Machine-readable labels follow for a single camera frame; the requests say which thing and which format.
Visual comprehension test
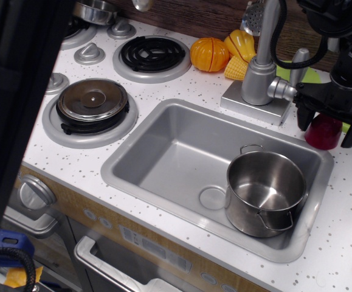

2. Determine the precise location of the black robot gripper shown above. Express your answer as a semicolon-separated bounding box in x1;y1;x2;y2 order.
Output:
294;82;352;148

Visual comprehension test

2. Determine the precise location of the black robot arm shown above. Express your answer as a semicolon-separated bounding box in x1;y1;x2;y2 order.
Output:
294;1;352;148

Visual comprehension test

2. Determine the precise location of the stainless steel pot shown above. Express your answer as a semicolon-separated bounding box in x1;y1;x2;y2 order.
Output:
224;144;306;238

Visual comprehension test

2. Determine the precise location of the grey plastic sink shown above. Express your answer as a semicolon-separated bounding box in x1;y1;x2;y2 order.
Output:
101;99;334;263

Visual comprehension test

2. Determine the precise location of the green cutting board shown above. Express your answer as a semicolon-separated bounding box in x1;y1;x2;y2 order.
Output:
275;60;352;104

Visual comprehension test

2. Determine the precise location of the silver toy faucet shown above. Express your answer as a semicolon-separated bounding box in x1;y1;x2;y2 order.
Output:
220;1;291;126

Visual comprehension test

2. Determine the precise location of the yellow toy corn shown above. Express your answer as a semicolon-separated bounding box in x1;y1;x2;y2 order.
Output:
224;56;248;81

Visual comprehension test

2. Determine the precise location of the yellow toy squash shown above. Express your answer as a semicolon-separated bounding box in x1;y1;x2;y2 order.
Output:
224;29;256;63

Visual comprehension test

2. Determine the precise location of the silver slotted spoon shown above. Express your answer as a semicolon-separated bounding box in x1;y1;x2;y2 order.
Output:
241;0;264;37

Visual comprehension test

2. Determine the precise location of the orange toy pumpkin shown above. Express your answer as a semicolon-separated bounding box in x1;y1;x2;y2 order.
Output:
190;37;230;72

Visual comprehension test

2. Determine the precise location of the black coil burner rear right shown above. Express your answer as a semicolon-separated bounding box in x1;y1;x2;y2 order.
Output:
120;36;186;72

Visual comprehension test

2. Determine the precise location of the silver hanging spoon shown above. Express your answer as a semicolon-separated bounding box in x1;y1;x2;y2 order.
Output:
132;0;154;12

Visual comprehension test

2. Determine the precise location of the silver stove knob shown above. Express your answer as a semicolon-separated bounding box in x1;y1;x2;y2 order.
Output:
45;72;69;95
107;19;136;40
74;43;105;66

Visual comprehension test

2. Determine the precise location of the steel lid on burner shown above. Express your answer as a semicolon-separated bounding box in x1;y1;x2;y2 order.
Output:
57;78;128;122

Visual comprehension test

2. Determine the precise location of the steel bowl at back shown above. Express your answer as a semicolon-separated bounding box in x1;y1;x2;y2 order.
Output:
72;0;120;26

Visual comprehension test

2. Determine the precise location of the silver oven dial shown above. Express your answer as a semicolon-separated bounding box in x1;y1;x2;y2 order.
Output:
18;175;57;210

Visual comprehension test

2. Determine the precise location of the blue clamp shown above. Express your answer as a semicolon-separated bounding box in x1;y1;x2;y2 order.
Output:
0;229;35;268

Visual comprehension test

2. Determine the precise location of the yellow cloth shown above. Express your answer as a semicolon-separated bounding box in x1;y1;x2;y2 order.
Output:
4;266;43;288

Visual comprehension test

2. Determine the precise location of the silver faucet lever handle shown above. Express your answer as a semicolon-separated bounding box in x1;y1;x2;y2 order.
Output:
288;47;311;89

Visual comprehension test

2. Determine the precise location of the black cable sleeve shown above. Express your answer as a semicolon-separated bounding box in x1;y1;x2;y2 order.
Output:
269;0;329;70

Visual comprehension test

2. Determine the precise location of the silver dishwasher handle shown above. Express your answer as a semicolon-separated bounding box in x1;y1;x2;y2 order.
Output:
74;236;180;292

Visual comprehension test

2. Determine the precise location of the silver oven door handle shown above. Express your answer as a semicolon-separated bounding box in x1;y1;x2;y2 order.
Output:
3;207;60;239

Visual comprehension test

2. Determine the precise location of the black foreground post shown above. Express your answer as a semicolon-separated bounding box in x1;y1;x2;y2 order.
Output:
0;0;79;283

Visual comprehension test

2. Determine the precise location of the black braided foreground cable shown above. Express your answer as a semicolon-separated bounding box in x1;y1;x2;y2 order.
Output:
0;247;36;292

